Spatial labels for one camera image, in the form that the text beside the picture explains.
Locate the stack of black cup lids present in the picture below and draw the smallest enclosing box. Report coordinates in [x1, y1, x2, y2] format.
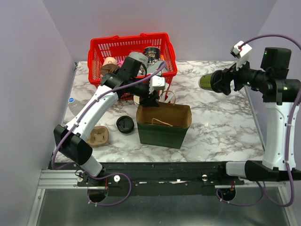
[116, 116, 135, 134]

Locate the black printed can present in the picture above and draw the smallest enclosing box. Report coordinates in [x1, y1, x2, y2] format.
[143, 47, 161, 66]

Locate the green paper coffee cup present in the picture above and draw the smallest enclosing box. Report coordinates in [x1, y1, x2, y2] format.
[198, 73, 212, 91]

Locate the stack of green paper cups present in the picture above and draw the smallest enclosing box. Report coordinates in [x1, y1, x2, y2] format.
[133, 95, 140, 107]

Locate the grey cloth in basket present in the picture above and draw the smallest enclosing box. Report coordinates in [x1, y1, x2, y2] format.
[147, 60, 168, 76]

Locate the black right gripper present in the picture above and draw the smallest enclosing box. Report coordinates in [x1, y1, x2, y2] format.
[214, 53, 269, 95]

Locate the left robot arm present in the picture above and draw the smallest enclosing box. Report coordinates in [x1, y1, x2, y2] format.
[51, 56, 166, 186]

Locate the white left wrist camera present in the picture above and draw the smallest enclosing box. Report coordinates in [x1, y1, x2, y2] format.
[149, 75, 166, 94]

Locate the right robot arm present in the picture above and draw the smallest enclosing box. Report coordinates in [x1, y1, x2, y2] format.
[209, 47, 301, 185]

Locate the brown paper bag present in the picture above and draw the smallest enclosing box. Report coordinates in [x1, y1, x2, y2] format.
[136, 101, 192, 149]

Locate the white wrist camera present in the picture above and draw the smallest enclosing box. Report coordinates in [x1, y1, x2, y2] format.
[230, 40, 252, 71]
[149, 75, 166, 94]

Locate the beige cup in basket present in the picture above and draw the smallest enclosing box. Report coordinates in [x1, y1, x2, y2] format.
[103, 56, 118, 66]

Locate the grey printed cup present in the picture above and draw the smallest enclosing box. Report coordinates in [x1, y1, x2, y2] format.
[128, 51, 148, 76]

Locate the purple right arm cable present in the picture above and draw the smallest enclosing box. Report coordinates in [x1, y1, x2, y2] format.
[215, 34, 301, 208]

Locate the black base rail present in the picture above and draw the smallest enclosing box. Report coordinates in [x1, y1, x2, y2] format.
[55, 162, 244, 199]

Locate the white wrapped straws bundle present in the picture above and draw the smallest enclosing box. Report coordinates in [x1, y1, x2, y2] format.
[159, 90, 176, 104]

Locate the brown crumpled cloth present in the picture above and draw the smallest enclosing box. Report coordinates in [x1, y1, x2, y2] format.
[100, 64, 120, 78]

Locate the red plastic shopping basket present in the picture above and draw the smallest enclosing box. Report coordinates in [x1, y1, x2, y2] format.
[87, 32, 178, 88]

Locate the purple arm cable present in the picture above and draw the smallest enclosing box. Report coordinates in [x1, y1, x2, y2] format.
[215, 34, 301, 208]
[51, 61, 167, 207]

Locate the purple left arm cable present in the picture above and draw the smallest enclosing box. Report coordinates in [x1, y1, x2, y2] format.
[51, 61, 167, 207]

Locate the clear plastic water bottle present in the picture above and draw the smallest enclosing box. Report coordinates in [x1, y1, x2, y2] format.
[68, 97, 83, 116]

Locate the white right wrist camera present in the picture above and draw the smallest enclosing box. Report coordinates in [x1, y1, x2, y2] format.
[230, 40, 252, 71]

